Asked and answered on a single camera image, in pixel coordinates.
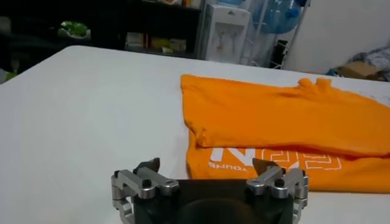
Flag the white water dispenser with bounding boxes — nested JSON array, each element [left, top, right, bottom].
[[199, 3, 251, 63]]

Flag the blue water jug lying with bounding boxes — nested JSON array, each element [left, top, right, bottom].
[[252, 0, 302, 35]]

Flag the orange t-shirt white print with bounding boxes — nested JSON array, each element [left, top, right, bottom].
[[180, 74, 390, 194]]

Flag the white metal jug rack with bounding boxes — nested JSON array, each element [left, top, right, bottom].
[[240, 0, 311, 69]]

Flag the grey pile of clothes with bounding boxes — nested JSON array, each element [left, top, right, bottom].
[[350, 45, 390, 74]]

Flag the green fruit in bag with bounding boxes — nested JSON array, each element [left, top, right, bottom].
[[57, 20, 91, 40]]

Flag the stacked large cardboard boxes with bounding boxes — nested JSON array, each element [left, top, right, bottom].
[[336, 60, 381, 80]]

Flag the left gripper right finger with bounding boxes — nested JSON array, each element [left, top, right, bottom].
[[246, 158, 309, 224]]

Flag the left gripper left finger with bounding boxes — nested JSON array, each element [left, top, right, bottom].
[[111, 157, 180, 224]]

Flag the black shelf unit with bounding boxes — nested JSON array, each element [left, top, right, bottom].
[[0, 0, 202, 77]]

